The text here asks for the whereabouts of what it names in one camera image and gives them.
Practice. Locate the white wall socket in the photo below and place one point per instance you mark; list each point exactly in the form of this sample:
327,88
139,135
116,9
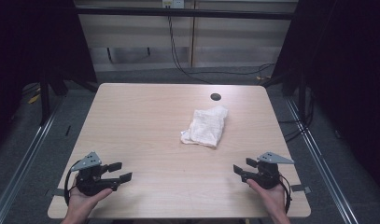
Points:
173,3

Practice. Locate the person's right hand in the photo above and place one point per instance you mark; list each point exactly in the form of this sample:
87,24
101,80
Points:
273,199

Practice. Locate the metal floor rail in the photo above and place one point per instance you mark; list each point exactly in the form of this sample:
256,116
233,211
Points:
22,161
321,161

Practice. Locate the small black floor object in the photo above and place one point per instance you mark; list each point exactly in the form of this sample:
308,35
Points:
68,130

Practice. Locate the white towel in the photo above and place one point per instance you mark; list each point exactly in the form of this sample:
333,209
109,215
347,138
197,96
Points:
206,127

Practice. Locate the yellow object on floor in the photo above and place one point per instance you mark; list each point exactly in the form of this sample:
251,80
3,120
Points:
34,99

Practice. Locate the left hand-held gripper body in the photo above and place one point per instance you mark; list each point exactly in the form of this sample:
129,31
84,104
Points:
86,182

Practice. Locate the black curtain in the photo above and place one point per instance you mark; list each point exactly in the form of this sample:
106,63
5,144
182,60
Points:
32,46
349,77

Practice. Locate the black horizontal bar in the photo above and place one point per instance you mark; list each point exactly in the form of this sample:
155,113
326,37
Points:
184,13

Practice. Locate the person's left hand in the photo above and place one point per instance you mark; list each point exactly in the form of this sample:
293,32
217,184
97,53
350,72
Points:
81,203

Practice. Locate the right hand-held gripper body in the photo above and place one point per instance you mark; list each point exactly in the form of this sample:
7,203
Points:
267,177

